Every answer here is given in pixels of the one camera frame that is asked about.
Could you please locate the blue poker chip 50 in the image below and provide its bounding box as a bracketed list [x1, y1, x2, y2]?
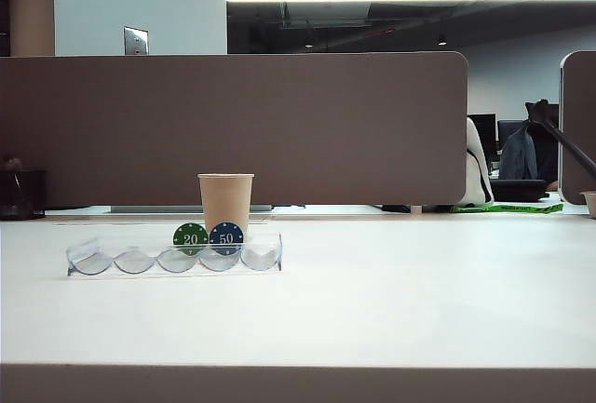
[209, 221, 245, 257]

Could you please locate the brown paper cup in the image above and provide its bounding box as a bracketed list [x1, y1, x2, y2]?
[196, 172, 256, 242]

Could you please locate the green poker chip 20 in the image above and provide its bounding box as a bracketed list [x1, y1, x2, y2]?
[172, 221, 210, 257]

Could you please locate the clear plastic chip tray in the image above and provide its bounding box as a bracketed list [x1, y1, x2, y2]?
[66, 231, 283, 277]

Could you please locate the wide brown desk partition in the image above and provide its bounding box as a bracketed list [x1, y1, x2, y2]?
[0, 51, 469, 208]

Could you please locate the black computer monitor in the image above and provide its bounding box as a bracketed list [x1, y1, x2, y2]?
[467, 113, 498, 162]

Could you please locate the brown foreground panel edge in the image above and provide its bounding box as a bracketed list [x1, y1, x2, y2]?
[0, 363, 596, 403]

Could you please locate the green paper strip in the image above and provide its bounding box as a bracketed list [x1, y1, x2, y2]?
[454, 202, 564, 214]

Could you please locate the blue-grey jacket on chair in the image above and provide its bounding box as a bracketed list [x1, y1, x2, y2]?
[499, 123, 539, 181]

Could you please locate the black office chair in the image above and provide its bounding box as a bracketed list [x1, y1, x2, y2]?
[530, 103, 561, 190]

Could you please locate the black slanted rod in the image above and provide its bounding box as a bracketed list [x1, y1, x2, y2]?
[525, 99, 596, 170]

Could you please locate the dark mesh pen holder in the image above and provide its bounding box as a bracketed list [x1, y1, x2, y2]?
[0, 155, 47, 221]

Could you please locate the narrow brown desk partition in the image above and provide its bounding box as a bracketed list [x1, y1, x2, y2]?
[558, 50, 596, 206]

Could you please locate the beige paper bowl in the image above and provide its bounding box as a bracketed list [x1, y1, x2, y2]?
[579, 190, 596, 219]

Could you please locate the silver rail under partition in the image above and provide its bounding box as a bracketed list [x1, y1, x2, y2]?
[110, 204, 274, 214]

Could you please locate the silver wall switch plate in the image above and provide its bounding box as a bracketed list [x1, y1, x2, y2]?
[123, 25, 150, 56]

